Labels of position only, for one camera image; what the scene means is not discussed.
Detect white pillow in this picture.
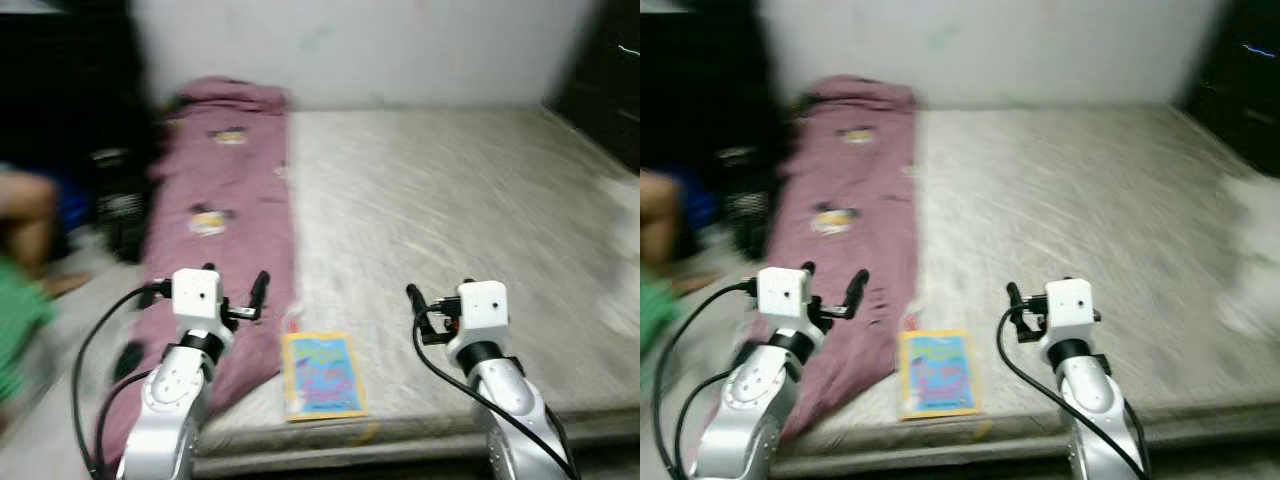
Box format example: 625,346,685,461
1215,175,1280,337

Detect mauve cartoon print blanket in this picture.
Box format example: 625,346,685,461
690,73,919,471
100,78,299,471

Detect blue yellow children's book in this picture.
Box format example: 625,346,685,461
280,332,368,423
897,330,981,419

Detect grey patterned mattress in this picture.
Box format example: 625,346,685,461
195,105,641,457
780,100,1280,453

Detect black storage shelf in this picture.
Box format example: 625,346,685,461
0,0,166,266
640,0,791,263

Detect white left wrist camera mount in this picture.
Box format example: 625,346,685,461
172,268,223,337
757,265,809,332

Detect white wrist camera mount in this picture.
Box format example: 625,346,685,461
172,268,223,337
1045,278,1094,342
757,265,809,332
458,280,508,344

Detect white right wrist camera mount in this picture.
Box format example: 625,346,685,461
1045,278,1094,342
458,280,508,344

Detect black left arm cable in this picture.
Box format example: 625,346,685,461
652,280,761,476
70,283,176,476

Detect dark bed frame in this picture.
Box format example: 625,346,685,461
195,440,641,479
775,435,1280,477

